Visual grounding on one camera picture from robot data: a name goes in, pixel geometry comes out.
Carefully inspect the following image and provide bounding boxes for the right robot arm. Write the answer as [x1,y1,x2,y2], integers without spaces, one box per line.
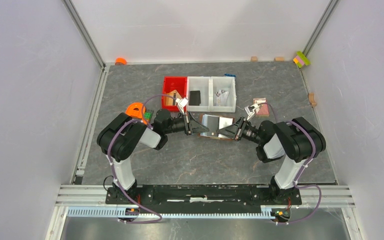
[217,117,327,204]

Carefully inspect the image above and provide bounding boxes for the white plastic bin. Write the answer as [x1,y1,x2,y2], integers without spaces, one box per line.
[209,76,237,113]
[187,76,211,112]

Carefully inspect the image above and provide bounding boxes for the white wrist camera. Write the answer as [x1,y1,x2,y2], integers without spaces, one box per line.
[244,103,262,121]
[175,98,189,115]

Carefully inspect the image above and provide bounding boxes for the colourful toy block stack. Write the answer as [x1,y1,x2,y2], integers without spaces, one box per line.
[293,51,311,69]

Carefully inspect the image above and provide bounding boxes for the white plastic bin right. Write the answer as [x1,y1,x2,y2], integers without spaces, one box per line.
[209,76,237,113]

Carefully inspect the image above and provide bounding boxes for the blue toy piece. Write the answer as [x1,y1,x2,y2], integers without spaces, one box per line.
[224,73,237,78]

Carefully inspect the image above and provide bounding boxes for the dark grey credit card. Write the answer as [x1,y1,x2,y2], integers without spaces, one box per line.
[206,115,220,138]

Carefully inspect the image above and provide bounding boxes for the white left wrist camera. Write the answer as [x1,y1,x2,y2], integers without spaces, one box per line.
[175,98,189,115]

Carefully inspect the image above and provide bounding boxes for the cards in red bin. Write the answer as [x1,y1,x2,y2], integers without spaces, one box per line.
[163,89,182,107]

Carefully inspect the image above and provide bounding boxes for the brown leather card holder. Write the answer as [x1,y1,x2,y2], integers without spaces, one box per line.
[198,114,235,140]

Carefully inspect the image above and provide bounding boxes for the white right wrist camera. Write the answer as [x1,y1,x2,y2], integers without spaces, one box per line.
[244,103,262,121]

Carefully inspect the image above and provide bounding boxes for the playing card box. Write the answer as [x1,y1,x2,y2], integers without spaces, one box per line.
[253,98,270,117]

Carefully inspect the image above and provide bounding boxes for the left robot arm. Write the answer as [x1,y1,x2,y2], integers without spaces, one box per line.
[96,109,210,204]

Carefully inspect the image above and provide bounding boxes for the white plastic bin left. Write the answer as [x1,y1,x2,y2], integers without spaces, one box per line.
[187,76,211,112]

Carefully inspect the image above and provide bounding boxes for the wooden arch block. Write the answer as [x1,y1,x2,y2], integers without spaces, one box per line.
[308,92,318,108]

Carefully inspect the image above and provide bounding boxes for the green toy block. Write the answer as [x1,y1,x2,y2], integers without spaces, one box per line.
[143,111,154,121]

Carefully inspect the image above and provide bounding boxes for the cards in white bin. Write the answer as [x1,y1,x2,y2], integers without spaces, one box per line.
[214,89,229,107]

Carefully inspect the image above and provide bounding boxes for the orange tape dispenser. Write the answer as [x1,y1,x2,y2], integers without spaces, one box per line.
[125,102,146,119]

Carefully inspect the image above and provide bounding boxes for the black card in bin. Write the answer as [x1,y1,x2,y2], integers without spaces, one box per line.
[189,90,201,106]

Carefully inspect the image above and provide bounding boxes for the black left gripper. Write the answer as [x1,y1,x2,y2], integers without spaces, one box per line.
[164,111,209,136]

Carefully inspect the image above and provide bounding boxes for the red plastic bin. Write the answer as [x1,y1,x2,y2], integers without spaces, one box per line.
[161,76,189,113]

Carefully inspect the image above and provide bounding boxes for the wooden block left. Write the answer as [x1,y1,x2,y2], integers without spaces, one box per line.
[250,56,258,62]

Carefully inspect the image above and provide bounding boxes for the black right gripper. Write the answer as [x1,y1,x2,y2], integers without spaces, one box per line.
[217,116,263,145]

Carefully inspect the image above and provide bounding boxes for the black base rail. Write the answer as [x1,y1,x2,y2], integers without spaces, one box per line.
[105,184,302,215]

